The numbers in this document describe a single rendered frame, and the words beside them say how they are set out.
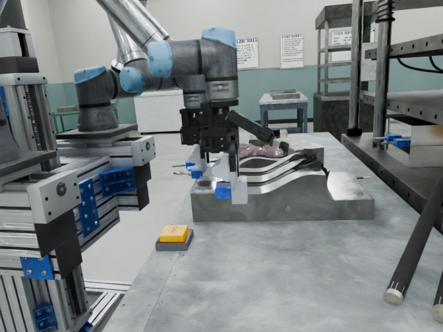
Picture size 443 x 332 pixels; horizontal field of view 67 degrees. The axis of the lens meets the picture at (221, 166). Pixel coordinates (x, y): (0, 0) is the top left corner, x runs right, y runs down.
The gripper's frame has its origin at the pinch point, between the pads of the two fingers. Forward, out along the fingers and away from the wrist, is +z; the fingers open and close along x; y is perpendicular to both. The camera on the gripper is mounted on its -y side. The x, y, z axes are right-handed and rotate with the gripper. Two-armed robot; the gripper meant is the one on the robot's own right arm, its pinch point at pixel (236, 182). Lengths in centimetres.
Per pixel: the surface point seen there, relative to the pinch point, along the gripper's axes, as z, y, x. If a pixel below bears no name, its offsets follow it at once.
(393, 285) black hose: 11.9, -28.6, 23.8
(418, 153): 10, -69, -64
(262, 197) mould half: 7.9, -5.9, -10.1
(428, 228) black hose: 7.9, -40.2, 9.7
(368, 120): 53, -163, -454
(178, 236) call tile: 11.7, 14.3, 5.4
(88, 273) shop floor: 95, 112, -107
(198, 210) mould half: 11.4, 12.5, -10.1
